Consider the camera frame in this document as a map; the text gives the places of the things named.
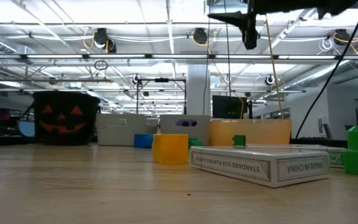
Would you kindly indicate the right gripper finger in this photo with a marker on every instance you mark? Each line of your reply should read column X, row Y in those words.
column 250, row 35
column 238, row 16

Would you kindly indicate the grey white card deck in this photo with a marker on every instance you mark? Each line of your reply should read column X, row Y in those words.
column 244, row 168

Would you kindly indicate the small yellow brick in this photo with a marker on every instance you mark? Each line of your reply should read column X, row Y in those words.
column 170, row 148

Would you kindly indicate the small blue brick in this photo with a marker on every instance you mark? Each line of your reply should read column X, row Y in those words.
column 143, row 141

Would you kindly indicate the white building column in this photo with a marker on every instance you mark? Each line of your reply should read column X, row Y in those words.
column 197, row 84

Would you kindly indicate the black monitor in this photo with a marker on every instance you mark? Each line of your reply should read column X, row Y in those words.
column 230, row 107

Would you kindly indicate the orange plastic bin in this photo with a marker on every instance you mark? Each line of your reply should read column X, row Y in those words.
column 266, row 132

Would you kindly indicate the grey plastic bin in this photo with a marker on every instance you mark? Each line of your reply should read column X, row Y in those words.
column 113, row 133
column 169, row 130

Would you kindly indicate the black pumpkin face bucket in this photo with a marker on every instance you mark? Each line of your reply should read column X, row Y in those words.
column 64, row 102

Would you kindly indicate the pale blue rounded object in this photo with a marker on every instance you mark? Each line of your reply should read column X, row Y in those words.
column 26, row 129

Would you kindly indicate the black background rig frame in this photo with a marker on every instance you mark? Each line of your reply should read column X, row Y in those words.
column 161, row 80

